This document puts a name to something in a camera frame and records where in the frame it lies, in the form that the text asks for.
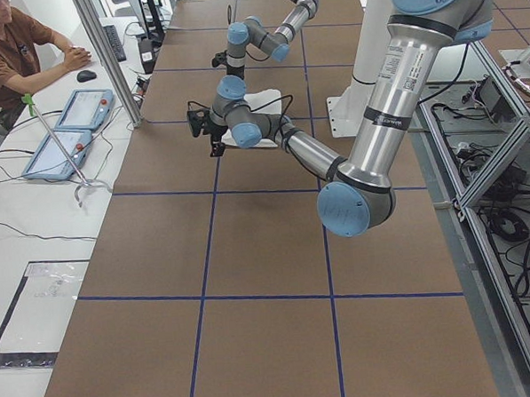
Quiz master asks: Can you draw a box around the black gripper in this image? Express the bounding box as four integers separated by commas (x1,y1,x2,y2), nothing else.
209,120,227,158
225,57,244,80

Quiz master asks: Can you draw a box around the white long-sleeve printed shirt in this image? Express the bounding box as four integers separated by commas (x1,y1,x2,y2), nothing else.
218,87,286,152

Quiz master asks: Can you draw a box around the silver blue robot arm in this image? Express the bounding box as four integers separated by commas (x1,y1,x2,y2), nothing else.
211,0,319,80
186,0,493,237

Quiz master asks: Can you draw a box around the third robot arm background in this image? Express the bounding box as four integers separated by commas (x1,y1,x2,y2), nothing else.
499,45,530,79

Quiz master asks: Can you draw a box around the blue teach pendant far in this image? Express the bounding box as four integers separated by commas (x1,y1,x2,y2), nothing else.
55,89,115,131

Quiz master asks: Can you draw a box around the blue teach pendant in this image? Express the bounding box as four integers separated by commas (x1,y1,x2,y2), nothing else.
55,89,115,131
22,130,92,181

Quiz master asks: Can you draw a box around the black keyboard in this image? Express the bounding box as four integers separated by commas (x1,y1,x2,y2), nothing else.
102,25,127,62

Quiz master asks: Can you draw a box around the black computer mouse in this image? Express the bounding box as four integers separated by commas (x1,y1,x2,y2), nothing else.
76,70,97,83

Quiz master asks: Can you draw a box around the blue teach pendant near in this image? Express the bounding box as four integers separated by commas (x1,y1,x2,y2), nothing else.
22,130,92,181

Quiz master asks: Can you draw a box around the metal rod green tip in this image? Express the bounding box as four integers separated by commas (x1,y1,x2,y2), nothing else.
21,93,113,207

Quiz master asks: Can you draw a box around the person in brown shirt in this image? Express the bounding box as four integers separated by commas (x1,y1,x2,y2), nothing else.
0,0,91,131

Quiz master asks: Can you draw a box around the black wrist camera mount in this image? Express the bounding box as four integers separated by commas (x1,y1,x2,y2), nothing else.
186,108,210,138
211,52,228,67

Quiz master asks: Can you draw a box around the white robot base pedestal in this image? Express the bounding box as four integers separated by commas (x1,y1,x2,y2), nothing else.
328,0,393,138

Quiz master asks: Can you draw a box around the aluminium frame post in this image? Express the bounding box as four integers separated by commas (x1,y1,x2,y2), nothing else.
72,0,143,129

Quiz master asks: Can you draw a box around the aluminium frame rack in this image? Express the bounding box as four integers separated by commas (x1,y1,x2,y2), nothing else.
411,30,530,397

